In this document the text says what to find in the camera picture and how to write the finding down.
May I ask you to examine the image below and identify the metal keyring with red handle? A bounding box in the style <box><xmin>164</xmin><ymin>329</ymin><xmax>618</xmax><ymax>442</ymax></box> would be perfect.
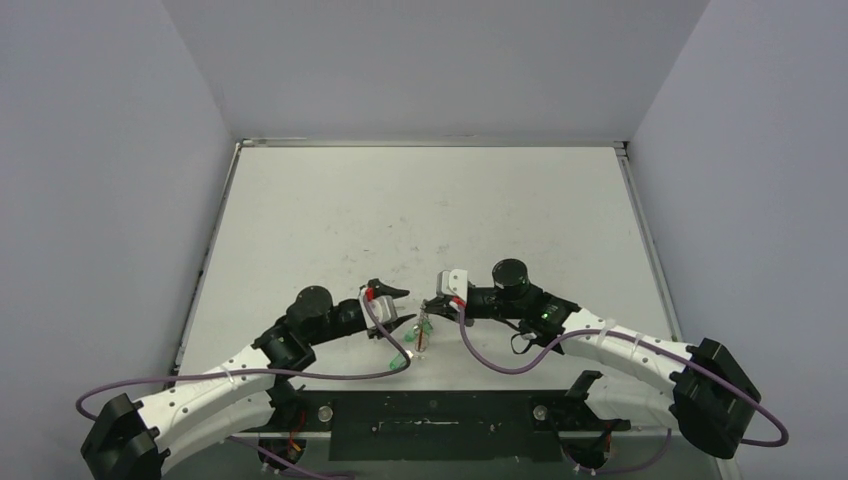
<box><xmin>404</xmin><ymin>314</ymin><xmax>433</xmax><ymax>357</ymax></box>

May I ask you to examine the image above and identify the key with green tag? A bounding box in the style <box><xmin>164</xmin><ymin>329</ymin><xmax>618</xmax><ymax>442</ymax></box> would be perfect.
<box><xmin>389</xmin><ymin>351</ymin><xmax>414</xmax><ymax>371</ymax></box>

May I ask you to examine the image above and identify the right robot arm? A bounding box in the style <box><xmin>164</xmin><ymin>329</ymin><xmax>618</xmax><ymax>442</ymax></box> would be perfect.
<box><xmin>423</xmin><ymin>259</ymin><xmax>762</xmax><ymax>459</ymax></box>

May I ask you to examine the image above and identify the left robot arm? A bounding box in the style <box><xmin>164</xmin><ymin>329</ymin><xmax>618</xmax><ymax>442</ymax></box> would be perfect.
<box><xmin>76</xmin><ymin>279</ymin><xmax>411</xmax><ymax>479</ymax></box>

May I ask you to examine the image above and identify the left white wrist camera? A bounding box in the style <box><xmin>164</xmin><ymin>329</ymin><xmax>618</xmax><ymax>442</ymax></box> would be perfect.
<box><xmin>359</xmin><ymin>287</ymin><xmax>399</xmax><ymax>331</ymax></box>

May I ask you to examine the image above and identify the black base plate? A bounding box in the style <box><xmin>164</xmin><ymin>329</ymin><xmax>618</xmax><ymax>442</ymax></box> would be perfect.
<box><xmin>254</xmin><ymin>390</ymin><xmax>631</xmax><ymax>462</ymax></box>

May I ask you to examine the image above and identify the aluminium front rail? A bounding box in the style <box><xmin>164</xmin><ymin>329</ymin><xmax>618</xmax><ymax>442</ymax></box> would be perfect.
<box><xmin>137</xmin><ymin>389</ymin><xmax>734</xmax><ymax>440</ymax></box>

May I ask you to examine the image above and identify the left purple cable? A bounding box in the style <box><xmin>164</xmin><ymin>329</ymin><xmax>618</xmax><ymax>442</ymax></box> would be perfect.
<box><xmin>75</xmin><ymin>291</ymin><xmax>415</xmax><ymax>480</ymax></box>

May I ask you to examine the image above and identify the purple cable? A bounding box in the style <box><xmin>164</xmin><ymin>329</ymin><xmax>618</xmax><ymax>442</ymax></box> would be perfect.
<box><xmin>454</xmin><ymin>298</ymin><xmax>791</xmax><ymax>477</ymax></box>
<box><xmin>75</xmin><ymin>291</ymin><xmax>415</xmax><ymax>480</ymax></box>

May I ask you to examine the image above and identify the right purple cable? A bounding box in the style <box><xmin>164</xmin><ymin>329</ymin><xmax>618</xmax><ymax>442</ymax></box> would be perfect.
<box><xmin>454</xmin><ymin>298</ymin><xmax>791</xmax><ymax>477</ymax></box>

